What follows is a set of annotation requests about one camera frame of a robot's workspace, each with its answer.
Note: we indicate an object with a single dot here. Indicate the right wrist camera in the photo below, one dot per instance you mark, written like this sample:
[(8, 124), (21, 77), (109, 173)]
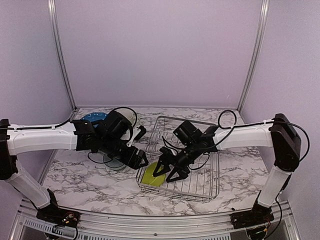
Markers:
[(167, 152)]

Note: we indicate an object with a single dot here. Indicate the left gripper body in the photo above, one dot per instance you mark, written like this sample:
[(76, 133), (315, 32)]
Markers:
[(127, 159)]

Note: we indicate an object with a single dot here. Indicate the white striped bowl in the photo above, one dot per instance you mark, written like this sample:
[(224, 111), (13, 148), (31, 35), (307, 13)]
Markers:
[(112, 163)]

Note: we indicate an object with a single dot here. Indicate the blue dotted plate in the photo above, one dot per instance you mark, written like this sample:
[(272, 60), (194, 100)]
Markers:
[(95, 117)]

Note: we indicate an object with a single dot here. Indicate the aluminium frame post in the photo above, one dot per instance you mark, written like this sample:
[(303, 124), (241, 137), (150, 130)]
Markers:
[(59, 50), (261, 28)]

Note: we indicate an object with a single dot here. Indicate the right aluminium frame post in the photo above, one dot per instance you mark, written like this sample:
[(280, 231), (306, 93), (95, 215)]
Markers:
[(261, 28)]

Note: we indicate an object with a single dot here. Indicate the wire dish rack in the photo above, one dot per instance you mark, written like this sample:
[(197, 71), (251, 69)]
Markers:
[(202, 184)]

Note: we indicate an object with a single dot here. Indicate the left aluminium frame post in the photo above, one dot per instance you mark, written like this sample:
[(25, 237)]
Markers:
[(59, 50)]

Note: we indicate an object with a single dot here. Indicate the lime green bowl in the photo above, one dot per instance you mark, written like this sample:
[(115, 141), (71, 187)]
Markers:
[(149, 179)]

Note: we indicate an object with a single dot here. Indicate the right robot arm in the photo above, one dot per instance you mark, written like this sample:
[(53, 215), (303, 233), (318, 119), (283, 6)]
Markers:
[(277, 134)]

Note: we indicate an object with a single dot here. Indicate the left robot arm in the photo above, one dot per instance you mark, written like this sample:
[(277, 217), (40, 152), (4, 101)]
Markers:
[(112, 134)]

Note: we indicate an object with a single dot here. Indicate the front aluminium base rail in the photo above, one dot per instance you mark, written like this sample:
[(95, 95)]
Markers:
[(109, 226)]

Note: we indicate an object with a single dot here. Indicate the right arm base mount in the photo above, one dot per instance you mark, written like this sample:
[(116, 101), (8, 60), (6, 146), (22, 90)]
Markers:
[(253, 217)]

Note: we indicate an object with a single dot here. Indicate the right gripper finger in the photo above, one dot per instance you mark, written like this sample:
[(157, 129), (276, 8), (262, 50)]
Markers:
[(177, 174), (162, 167)]

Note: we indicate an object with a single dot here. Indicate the pale green mug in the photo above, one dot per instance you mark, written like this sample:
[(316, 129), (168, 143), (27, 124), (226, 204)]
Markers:
[(129, 114)]

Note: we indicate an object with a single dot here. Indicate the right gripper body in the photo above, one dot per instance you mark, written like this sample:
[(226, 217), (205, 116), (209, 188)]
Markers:
[(184, 159)]

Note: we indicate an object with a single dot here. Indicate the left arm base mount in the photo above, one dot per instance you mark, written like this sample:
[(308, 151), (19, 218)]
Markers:
[(61, 217)]

